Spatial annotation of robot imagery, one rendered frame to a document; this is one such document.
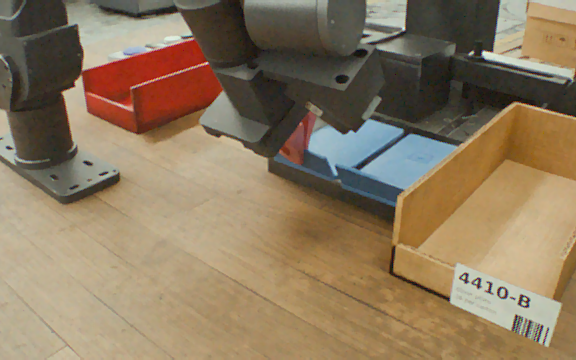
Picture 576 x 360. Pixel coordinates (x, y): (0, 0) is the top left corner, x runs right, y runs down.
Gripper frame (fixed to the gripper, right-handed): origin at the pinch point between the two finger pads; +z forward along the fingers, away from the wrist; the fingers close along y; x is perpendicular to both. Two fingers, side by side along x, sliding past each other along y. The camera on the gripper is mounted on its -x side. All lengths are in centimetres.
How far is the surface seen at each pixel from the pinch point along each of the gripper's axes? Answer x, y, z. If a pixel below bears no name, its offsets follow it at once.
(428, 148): -8.1, 9.6, 7.0
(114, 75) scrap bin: 34.3, 3.2, 2.0
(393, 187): -10.8, -0.5, -1.3
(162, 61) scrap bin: 34.1, 10.4, 6.2
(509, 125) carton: -14.6, 15.8, 7.5
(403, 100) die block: 0.2, 18.6, 11.9
